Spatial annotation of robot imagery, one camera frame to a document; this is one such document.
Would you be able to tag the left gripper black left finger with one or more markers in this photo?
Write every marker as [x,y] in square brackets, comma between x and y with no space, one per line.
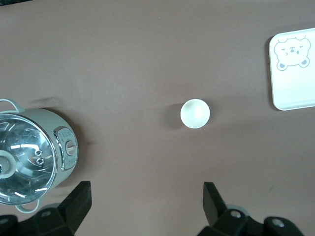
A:
[73,209]

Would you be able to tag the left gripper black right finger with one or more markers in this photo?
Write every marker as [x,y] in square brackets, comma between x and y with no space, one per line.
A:
[216,209]

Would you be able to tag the white IKEA cup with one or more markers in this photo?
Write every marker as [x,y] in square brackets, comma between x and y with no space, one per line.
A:
[195,113]

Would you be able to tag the beige tray with bear print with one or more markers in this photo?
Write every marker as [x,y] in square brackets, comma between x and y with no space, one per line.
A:
[295,86]

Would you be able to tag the glass pot lid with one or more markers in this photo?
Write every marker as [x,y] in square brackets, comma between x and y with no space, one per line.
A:
[29,147]

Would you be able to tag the grey-green electric cooking pot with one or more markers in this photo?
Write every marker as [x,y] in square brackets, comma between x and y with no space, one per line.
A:
[50,120]

